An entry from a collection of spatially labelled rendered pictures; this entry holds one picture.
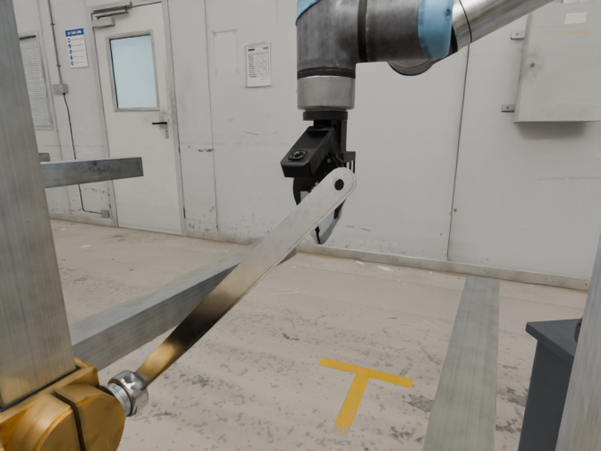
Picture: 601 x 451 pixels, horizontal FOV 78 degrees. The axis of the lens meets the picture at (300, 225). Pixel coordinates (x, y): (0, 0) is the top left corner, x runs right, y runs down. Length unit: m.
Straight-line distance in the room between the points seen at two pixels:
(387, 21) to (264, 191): 2.70
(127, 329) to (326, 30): 0.45
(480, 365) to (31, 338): 0.25
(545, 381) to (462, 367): 0.71
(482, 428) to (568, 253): 2.74
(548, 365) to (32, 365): 0.88
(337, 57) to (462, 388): 0.45
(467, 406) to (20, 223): 0.24
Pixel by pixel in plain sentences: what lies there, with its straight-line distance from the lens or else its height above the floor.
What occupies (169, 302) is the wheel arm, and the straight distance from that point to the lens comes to 0.34.
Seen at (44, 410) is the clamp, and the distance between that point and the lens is 0.23.
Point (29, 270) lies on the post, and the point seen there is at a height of 0.93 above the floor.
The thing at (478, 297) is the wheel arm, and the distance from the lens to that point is 0.36.
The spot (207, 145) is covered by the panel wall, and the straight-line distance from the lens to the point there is 3.45.
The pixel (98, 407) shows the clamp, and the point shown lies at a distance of 0.23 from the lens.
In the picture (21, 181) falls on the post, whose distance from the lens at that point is 0.21.
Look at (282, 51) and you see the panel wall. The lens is 3.11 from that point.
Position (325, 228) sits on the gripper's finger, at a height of 0.85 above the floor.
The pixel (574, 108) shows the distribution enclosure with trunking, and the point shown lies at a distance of 2.58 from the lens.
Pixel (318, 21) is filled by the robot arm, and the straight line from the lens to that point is 0.58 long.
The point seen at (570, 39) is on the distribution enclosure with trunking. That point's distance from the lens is 2.61.
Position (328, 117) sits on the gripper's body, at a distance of 0.57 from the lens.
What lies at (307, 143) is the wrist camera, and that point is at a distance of 0.55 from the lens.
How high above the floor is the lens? 1.00
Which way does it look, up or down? 14 degrees down
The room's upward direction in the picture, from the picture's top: straight up
